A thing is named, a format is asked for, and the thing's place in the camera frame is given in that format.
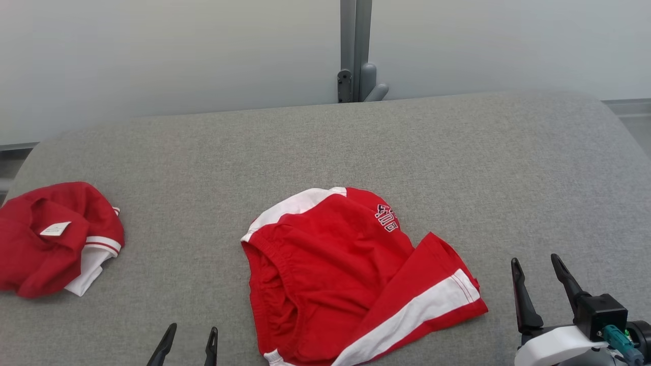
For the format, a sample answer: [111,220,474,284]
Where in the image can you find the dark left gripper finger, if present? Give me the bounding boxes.
[204,326,219,366]
[146,323,177,366]

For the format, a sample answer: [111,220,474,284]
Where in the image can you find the teal right camera connector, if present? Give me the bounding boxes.
[600,325,644,366]

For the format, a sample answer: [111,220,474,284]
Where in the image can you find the grey cylindrical post fitting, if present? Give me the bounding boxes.
[359,62,390,102]

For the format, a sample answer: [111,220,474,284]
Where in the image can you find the red shorts wide white stripe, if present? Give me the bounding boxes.
[241,187,489,366]

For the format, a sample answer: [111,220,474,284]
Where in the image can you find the red t-shirt striped white sleeves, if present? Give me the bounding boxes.
[0,181,125,299]

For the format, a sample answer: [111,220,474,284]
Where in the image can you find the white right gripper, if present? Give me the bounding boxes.
[511,254,612,366]

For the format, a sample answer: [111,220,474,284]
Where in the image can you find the black post bracket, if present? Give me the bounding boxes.
[337,70,352,104]

